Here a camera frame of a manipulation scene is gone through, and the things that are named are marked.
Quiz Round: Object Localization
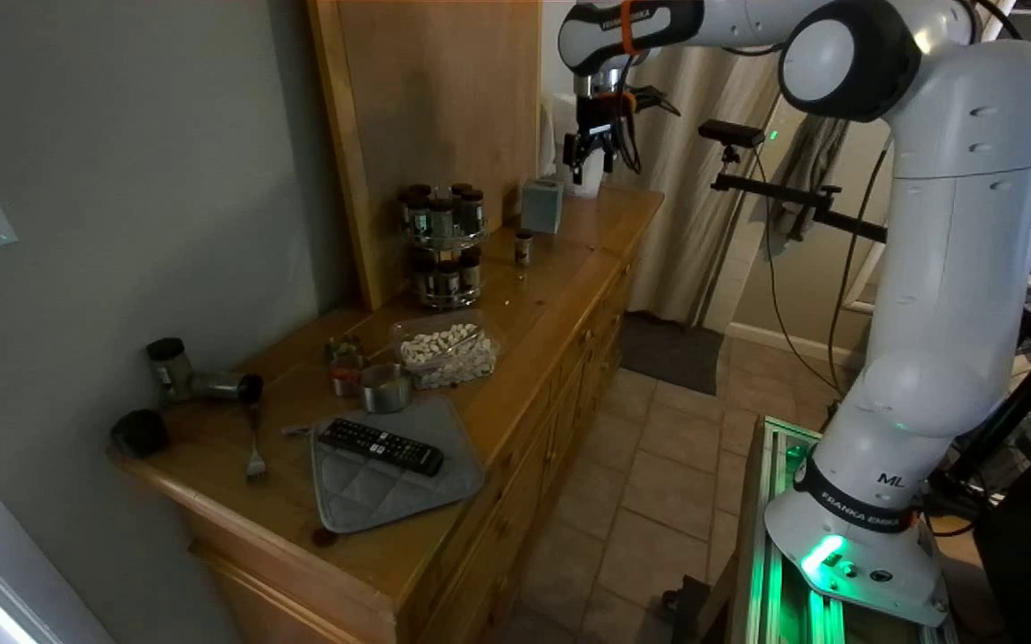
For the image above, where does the black camera stand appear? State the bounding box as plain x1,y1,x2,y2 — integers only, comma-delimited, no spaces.
686,141,896,335

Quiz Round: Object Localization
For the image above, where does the small glass jar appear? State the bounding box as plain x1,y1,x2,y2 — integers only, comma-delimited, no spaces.
367,363,417,418
325,335,367,406

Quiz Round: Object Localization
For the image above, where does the aluminium frame robot table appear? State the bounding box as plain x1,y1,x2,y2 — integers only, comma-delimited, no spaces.
727,408,958,644

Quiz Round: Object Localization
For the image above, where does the clear bag of white pieces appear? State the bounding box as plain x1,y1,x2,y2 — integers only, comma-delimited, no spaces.
392,316,506,393

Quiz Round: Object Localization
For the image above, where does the spice jar with black cap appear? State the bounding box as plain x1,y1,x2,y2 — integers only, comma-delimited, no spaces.
451,242,491,305
400,184,436,246
408,246,446,313
451,179,491,242

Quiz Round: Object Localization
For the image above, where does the round metal wire spice rack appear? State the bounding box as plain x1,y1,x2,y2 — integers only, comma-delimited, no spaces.
396,179,491,316

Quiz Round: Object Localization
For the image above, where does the tall upright wooden board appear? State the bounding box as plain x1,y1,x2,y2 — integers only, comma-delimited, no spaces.
306,0,549,316

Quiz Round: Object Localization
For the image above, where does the orange cable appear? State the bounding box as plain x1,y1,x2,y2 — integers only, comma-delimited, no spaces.
617,0,642,63

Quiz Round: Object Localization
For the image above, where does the beige curtain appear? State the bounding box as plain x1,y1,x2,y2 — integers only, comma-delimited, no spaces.
625,47,832,335

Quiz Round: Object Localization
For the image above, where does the grey box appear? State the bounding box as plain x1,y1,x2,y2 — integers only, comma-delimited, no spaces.
517,171,571,240

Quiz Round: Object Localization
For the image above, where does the dark floor mat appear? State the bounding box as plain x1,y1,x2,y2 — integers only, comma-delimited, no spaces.
617,313,727,401

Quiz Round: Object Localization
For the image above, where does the grey quilted mat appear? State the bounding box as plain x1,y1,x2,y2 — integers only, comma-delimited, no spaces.
306,393,491,536

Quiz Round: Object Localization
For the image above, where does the black remote control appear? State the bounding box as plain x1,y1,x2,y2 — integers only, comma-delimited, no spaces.
314,416,451,478

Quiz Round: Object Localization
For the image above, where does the wooden pine dresser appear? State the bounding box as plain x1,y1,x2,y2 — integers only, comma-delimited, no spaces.
118,177,670,644

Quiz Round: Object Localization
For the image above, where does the black equipment cart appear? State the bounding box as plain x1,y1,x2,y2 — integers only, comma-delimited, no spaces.
931,307,1031,644

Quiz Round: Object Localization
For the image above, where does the white cup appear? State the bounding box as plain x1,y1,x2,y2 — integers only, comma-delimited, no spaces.
563,150,609,204

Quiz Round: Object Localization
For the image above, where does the black round cap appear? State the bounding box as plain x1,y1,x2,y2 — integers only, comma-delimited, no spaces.
106,408,171,461

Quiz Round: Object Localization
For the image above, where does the black camera on stand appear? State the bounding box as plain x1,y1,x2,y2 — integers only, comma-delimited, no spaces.
693,116,769,155

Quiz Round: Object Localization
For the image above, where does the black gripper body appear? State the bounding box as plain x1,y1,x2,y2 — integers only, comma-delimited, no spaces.
571,72,646,155

